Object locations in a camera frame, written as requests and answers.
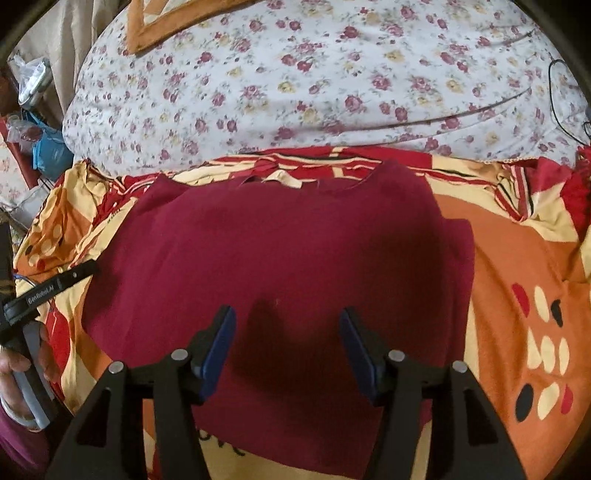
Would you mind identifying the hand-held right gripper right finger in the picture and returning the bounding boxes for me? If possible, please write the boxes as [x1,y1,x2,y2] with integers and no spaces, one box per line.
[339,308,527,480]

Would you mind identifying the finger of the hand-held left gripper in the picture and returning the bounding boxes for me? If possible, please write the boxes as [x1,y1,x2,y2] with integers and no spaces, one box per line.
[0,222,13,298]
[2,260,99,321]

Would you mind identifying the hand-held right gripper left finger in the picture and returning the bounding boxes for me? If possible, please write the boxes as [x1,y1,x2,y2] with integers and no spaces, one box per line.
[44,305,237,480]

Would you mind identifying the dark red shirt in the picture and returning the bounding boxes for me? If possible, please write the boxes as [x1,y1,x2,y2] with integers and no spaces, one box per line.
[83,159,476,472]

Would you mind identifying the person's left hand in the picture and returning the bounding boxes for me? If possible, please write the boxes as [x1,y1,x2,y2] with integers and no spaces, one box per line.
[0,323,63,423]

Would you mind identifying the person's maroon clothing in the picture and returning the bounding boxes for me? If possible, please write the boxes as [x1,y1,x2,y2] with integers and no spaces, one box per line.
[0,413,49,469]

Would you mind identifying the blue bag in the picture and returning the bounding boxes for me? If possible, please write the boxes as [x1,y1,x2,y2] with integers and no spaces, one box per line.
[32,131,75,178]

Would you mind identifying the clear plastic bag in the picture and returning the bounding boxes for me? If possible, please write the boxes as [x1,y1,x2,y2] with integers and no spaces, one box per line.
[9,53,54,109]

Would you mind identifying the orange red cream patterned bedsheet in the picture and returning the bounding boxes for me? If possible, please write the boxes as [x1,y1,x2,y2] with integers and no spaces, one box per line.
[14,145,591,480]

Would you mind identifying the beige curtain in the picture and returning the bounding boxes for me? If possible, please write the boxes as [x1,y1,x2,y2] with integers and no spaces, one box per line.
[14,0,134,116]

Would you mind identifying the white floral quilt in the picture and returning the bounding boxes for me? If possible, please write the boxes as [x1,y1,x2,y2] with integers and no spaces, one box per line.
[62,0,587,178]

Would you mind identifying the orange white checkered cushion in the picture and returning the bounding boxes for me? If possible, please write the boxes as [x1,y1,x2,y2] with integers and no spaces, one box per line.
[126,0,211,57]

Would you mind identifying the red lace cloth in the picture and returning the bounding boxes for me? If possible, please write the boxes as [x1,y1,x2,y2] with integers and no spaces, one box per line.
[561,145,591,241]

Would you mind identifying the black cable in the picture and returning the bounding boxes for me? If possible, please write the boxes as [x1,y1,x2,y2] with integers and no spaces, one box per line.
[547,58,591,144]

